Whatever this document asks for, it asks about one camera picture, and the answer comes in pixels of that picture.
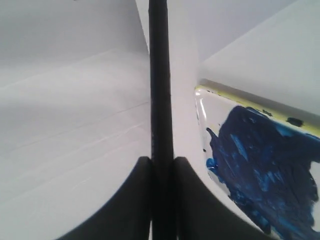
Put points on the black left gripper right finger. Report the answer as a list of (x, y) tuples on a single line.
[(200, 215)]

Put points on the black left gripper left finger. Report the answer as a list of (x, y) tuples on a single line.
[(127, 215)]

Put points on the black paintbrush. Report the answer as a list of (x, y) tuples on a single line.
[(162, 153)]

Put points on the white tray with blue paint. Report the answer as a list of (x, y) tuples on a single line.
[(265, 157)]

